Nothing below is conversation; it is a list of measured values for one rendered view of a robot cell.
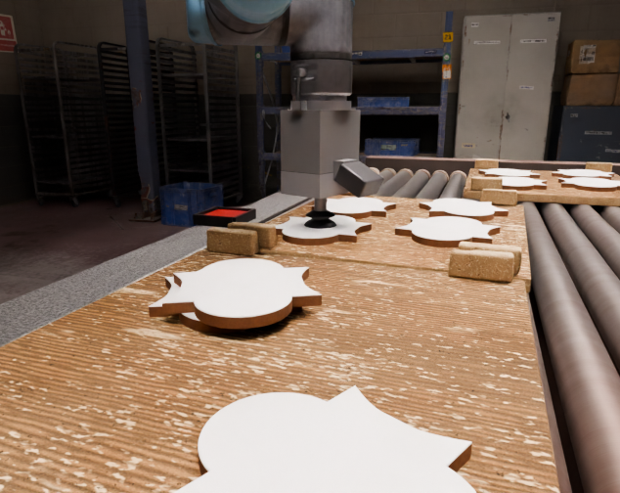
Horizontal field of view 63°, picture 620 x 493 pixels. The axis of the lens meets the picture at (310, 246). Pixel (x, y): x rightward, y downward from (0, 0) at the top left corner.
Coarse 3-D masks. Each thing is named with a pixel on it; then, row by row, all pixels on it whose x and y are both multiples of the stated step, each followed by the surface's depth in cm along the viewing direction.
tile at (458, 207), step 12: (420, 204) 82; (432, 204) 80; (444, 204) 80; (456, 204) 80; (468, 204) 80; (480, 204) 80; (432, 216) 76; (456, 216) 74; (468, 216) 73; (480, 216) 73; (492, 216) 74; (504, 216) 76
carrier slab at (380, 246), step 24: (288, 216) 76; (408, 216) 76; (360, 240) 63; (384, 240) 63; (408, 240) 63; (504, 240) 63; (384, 264) 54; (408, 264) 53; (432, 264) 53; (528, 264) 53; (528, 288) 49
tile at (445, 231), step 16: (416, 224) 67; (432, 224) 67; (448, 224) 67; (464, 224) 67; (480, 224) 67; (416, 240) 61; (432, 240) 59; (448, 240) 59; (464, 240) 59; (480, 240) 60
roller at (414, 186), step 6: (414, 174) 144; (420, 174) 137; (426, 174) 142; (414, 180) 126; (420, 180) 129; (426, 180) 139; (408, 186) 117; (414, 186) 119; (420, 186) 125; (396, 192) 110; (402, 192) 108; (408, 192) 111; (414, 192) 116; (414, 198) 115
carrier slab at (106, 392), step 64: (192, 256) 56; (256, 256) 56; (64, 320) 39; (128, 320) 39; (320, 320) 39; (384, 320) 39; (448, 320) 39; (512, 320) 39; (0, 384) 30; (64, 384) 30; (128, 384) 30; (192, 384) 30; (256, 384) 30; (320, 384) 30; (384, 384) 30; (448, 384) 30; (512, 384) 30; (0, 448) 24; (64, 448) 24; (128, 448) 24; (192, 448) 24; (512, 448) 24
